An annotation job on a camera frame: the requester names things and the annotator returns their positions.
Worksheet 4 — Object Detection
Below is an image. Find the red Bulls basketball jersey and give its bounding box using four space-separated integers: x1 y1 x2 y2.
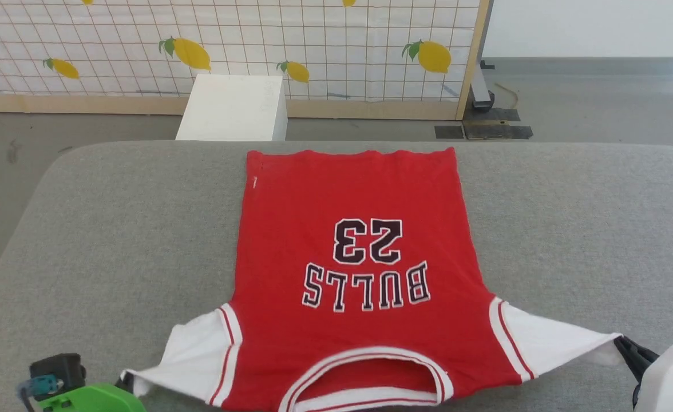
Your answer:
120 147 624 412

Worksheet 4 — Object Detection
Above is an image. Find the thin tan floor cable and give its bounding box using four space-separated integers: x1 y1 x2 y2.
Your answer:
494 82 520 110

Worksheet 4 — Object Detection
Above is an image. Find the grey metal partition leg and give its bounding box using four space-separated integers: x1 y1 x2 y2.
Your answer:
471 10 495 113

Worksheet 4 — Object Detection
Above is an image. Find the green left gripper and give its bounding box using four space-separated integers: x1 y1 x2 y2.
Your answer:
38 371 148 412

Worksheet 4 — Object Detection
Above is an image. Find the large black floor tape patch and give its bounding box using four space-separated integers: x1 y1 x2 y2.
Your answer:
463 107 534 141

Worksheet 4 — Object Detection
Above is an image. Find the grey fabric sofa cushion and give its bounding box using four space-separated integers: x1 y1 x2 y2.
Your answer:
0 140 673 412

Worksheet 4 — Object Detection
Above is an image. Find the lemon print tiled partition panel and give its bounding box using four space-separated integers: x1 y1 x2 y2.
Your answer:
0 0 491 121

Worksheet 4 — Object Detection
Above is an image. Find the white box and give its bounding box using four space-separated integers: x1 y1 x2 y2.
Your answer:
175 74 288 142

